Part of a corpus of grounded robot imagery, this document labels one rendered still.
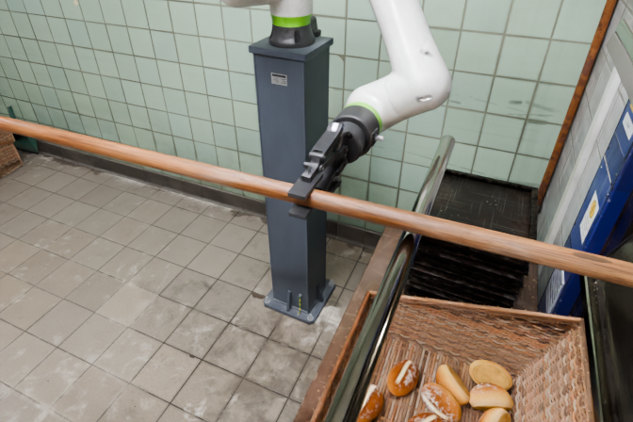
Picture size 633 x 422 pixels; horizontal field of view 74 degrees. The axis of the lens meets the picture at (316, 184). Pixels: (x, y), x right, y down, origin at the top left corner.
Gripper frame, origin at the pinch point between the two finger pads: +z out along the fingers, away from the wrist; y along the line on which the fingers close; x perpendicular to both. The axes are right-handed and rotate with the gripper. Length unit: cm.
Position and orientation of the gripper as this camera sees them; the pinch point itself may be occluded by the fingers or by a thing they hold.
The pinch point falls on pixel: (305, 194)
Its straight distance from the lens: 67.3
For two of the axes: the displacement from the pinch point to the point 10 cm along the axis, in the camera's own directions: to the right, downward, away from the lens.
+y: 0.0, 8.2, 5.7
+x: -9.2, -2.2, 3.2
